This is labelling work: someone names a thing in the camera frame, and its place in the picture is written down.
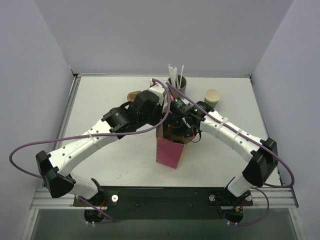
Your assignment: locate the brown cardboard cup carrier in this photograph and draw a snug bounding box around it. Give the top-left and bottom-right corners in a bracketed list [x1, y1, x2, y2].
[127, 90, 141, 102]

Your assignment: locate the brown paper takeout bag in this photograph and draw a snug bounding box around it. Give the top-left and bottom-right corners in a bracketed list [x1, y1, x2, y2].
[155, 99, 197, 170]

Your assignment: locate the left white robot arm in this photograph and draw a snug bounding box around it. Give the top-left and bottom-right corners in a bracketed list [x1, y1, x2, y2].
[35, 89, 165, 206]

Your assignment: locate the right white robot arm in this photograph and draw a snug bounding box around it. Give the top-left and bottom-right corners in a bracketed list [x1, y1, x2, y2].
[168, 97, 278, 197]

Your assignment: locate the green paper coffee cup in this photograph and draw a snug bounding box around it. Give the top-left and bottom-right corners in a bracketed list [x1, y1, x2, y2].
[204, 89, 221, 108]

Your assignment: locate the grey cylindrical straw holder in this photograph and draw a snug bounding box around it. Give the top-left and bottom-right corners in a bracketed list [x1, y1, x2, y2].
[167, 74, 187, 97]

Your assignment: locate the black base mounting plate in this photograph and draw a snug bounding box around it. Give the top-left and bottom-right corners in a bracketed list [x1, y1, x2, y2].
[72, 185, 254, 221]

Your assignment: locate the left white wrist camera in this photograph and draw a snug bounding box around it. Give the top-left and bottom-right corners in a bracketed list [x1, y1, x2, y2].
[147, 78, 167, 105]

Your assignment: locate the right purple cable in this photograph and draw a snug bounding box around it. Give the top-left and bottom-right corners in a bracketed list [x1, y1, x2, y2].
[164, 82, 295, 227]

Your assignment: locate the aluminium frame rail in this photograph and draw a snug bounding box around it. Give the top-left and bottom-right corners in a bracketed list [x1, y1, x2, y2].
[30, 186, 300, 210]

